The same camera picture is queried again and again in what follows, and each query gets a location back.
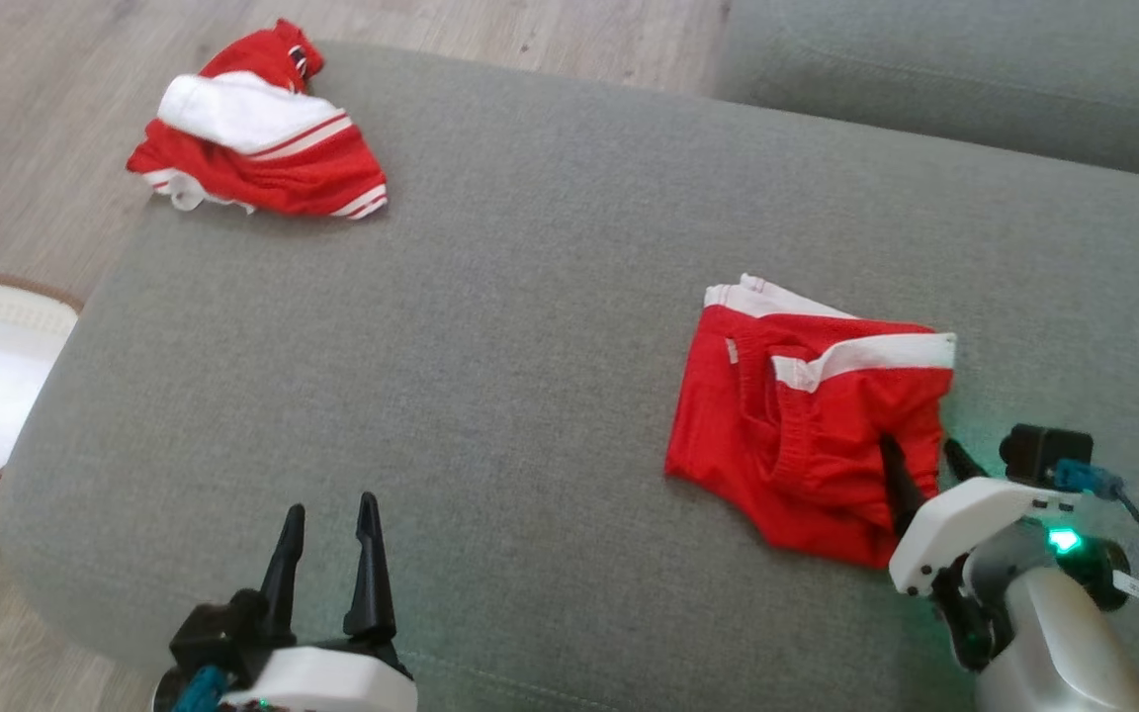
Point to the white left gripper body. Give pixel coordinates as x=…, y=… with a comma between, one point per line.
x=332, y=682

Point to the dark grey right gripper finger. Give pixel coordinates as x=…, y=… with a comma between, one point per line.
x=965, y=463
x=901, y=489

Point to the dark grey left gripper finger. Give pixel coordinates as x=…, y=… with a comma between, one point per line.
x=281, y=583
x=370, y=583

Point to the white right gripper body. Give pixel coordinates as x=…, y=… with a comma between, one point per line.
x=965, y=519

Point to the red shorts with white band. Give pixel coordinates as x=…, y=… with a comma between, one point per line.
x=728, y=425

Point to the red white basketball jersey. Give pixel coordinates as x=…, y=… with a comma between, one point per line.
x=283, y=178

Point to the large grey sofa seat cushion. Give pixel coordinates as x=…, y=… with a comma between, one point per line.
x=490, y=346

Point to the grey sofa chaise cushion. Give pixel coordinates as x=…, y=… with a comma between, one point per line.
x=975, y=69

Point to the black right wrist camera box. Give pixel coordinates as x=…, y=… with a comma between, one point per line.
x=1039, y=450

